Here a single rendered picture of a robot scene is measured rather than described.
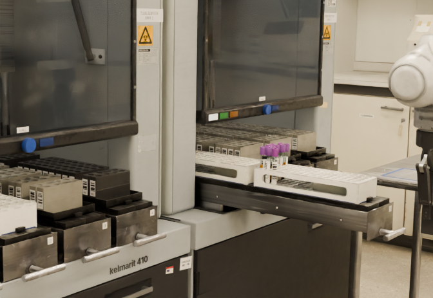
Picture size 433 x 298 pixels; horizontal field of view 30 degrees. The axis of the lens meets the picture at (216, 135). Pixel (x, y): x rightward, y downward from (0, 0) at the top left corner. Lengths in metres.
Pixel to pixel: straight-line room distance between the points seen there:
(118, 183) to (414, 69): 0.72
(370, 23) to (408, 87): 3.57
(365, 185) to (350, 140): 2.64
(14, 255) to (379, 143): 3.12
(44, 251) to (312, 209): 0.66
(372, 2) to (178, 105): 3.25
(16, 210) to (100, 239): 0.22
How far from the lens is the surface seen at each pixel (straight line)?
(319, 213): 1.94
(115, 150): 1.96
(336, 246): 2.65
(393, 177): 2.22
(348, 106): 4.54
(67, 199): 1.77
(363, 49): 5.19
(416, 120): 1.83
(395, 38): 5.10
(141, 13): 1.91
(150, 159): 1.97
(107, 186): 1.85
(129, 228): 1.82
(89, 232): 1.73
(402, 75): 1.61
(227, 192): 2.08
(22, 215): 1.65
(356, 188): 1.90
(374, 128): 4.48
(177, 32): 2.01
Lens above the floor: 1.25
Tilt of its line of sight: 9 degrees down
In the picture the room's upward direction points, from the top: 1 degrees clockwise
